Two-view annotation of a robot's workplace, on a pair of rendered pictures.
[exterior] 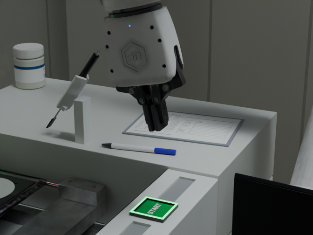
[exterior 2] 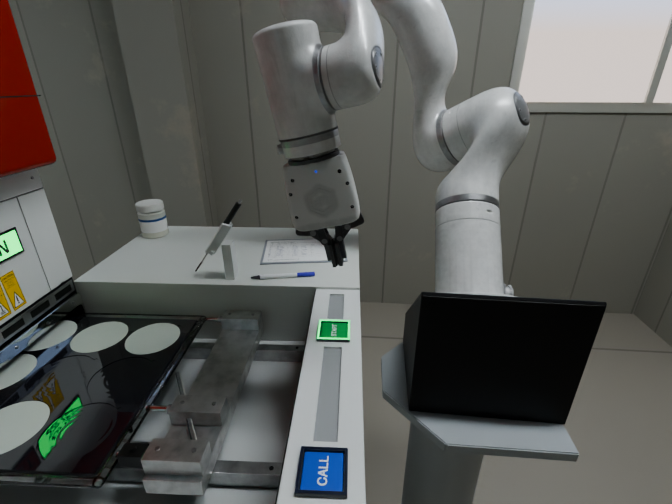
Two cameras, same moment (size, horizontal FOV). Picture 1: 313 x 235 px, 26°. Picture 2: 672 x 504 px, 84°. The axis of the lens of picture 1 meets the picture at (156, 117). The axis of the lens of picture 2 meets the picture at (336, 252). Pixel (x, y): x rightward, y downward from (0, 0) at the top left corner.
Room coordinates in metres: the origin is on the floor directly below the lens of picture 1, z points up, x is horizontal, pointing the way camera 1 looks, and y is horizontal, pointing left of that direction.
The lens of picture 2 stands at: (0.42, 0.21, 1.36)
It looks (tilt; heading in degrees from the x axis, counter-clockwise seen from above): 24 degrees down; 337
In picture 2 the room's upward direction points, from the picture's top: straight up
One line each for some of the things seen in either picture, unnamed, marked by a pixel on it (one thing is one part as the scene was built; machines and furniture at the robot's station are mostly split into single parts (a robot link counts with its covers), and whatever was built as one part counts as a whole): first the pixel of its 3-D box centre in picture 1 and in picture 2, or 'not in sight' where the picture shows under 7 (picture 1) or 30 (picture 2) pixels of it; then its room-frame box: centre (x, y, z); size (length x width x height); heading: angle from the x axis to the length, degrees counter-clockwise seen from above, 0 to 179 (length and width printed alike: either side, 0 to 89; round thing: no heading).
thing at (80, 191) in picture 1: (82, 190); (241, 319); (1.11, 0.14, 0.89); 0.08 x 0.03 x 0.03; 64
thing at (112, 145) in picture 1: (138, 148); (283, 275); (1.14, 0.03, 0.97); 0.14 x 0.01 x 0.01; 75
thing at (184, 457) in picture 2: not in sight; (177, 456); (0.82, 0.27, 0.89); 0.08 x 0.03 x 0.03; 64
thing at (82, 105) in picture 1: (74, 106); (221, 249); (1.19, 0.15, 1.03); 0.06 x 0.04 x 0.13; 64
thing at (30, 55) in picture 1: (29, 65); (152, 218); (1.53, 0.30, 1.01); 0.07 x 0.07 x 0.10
